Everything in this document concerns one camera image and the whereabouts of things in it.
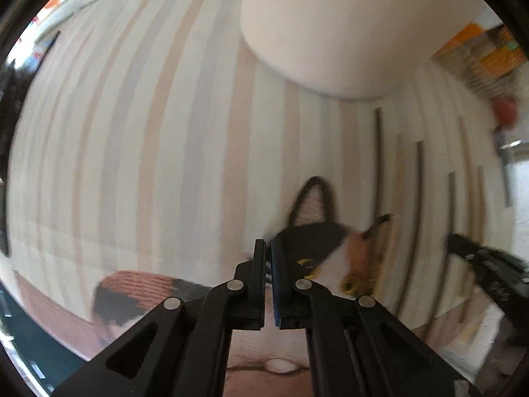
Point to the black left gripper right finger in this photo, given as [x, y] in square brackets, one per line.
[355, 346]

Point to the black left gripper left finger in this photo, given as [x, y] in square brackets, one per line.
[179, 348]

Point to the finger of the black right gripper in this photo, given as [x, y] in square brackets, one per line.
[501, 275]

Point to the light bamboo chopstick with ridges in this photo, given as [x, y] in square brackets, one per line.
[398, 177]

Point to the dark brown chopstick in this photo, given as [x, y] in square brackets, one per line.
[416, 227]

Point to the red round object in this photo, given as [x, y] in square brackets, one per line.
[505, 109]

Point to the striped cat placemat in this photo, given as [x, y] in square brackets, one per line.
[154, 148]

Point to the cream utensil holder cup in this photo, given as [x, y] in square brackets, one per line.
[352, 49]

